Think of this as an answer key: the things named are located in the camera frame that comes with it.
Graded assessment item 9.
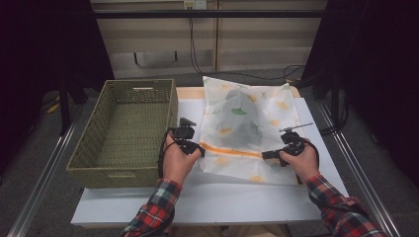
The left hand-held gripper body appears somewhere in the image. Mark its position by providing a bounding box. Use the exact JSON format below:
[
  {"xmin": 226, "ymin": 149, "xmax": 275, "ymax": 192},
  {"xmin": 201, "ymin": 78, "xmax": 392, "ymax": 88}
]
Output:
[{"xmin": 171, "ymin": 117, "xmax": 198, "ymax": 156}]

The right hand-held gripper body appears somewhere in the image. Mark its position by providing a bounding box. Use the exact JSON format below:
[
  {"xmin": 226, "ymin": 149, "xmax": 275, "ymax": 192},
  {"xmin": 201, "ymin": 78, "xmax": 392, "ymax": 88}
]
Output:
[{"xmin": 279, "ymin": 122, "xmax": 315, "ymax": 158}]

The white leaf-print zip bag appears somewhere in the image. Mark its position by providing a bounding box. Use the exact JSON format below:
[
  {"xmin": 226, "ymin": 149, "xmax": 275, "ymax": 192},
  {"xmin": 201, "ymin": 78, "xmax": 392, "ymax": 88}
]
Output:
[{"xmin": 198, "ymin": 76, "xmax": 306, "ymax": 187}]

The black cloth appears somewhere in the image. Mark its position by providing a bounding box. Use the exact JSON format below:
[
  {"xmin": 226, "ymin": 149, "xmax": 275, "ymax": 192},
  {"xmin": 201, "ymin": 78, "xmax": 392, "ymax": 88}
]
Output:
[{"xmin": 218, "ymin": 88, "xmax": 265, "ymax": 150}]

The green woven basket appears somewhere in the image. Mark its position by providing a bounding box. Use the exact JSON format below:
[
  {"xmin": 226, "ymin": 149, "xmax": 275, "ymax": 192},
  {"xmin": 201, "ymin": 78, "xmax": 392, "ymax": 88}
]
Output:
[{"xmin": 66, "ymin": 78, "xmax": 179, "ymax": 190}]

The person's right hand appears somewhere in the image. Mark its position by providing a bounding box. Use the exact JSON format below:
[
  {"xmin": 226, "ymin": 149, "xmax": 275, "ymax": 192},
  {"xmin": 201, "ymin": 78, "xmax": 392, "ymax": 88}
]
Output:
[{"xmin": 280, "ymin": 140, "xmax": 320, "ymax": 185}]

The person's left hand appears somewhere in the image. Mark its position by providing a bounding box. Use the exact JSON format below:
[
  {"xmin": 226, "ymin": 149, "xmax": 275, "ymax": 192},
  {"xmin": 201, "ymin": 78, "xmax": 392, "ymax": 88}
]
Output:
[{"xmin": 162, "ymin": 132, "xmax": 203, "ymax": 186}]

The black metal stand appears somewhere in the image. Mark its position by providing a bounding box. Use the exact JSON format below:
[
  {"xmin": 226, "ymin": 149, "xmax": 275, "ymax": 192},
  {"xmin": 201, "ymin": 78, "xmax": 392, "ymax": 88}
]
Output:
[
  {"xmin": 330, "ymin": 70, "xmax": 341, "ymax": 127},
  {"xmin": 58, "ymin": 75, "xmax": 89, "ymax": 136}
]

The dark curtain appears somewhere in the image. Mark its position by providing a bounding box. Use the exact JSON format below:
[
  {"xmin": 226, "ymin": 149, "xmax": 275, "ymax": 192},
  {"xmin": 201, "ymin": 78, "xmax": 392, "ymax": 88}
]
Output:
[
  {"xmin": 0, "ymin": 0, "xmax": 115, "ymax": 172},
  {"xmin": 300, "ymin": 0, "xmax": 419, "ymax": 189}
]

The black horizontal bar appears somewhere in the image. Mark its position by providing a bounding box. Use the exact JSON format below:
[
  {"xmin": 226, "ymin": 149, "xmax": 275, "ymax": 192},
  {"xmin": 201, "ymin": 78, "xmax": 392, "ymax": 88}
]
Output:
[{"xmin": 93, "ymin": 9, "xmax": 327, "ymax": 20}]

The right hand-held gripper cable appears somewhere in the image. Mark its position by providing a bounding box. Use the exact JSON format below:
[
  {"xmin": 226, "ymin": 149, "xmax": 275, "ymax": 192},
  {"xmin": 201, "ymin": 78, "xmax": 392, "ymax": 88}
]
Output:
[{"xmin": 304, "ymin": 137, "xmax": 320, "ymax": 166}]

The hand-held gripper cable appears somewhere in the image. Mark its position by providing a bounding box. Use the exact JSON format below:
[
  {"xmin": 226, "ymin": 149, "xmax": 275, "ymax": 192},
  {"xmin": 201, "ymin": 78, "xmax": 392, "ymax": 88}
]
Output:
[
  {"xmin": 157, "ymin": 127, "xmax": 176, "ymax": 180},
  {"xmin": 304, "ymin": 137, "xmax": 320, "ymax": 166}
]

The left hand-held gripper cable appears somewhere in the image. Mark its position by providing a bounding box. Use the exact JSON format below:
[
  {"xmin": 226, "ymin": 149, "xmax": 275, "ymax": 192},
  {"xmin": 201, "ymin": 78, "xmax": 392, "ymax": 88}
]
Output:
[{"xmin": 157, "ymin": 127, "xmax": 176, "ymax": 180}]

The black cable bundle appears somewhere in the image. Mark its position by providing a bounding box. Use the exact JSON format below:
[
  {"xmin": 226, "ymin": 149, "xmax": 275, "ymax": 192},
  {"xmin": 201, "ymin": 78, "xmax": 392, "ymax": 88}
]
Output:
[{"xmin": 320, "ymin": 95, "xmax": 351, "ymax": 136}]

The metal floor rail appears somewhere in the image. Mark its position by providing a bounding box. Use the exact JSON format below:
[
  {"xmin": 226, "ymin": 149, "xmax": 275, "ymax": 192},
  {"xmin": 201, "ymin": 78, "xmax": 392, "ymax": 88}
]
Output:
[
  {"xmin": 317, "ymin": 102, "xmax": 401, "ymax": 237},
  {"xmin": 6, "ymin": 105, "xmax": 87, "ymax": 237}
]

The black wall cable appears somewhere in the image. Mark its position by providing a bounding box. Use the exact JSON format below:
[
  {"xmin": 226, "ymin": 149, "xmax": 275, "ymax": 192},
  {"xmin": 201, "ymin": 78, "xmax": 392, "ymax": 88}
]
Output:
[{"xmin": 188, "ymin": 17, "xmax": 304, "ymax": 87}]

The white wall socket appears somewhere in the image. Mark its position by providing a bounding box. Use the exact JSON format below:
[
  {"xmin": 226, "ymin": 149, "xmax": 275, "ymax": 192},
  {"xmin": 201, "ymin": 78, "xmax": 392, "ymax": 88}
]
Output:
[{"xmin": 183, "ymin": 0, "xmax": 208, "ymax": 10}]

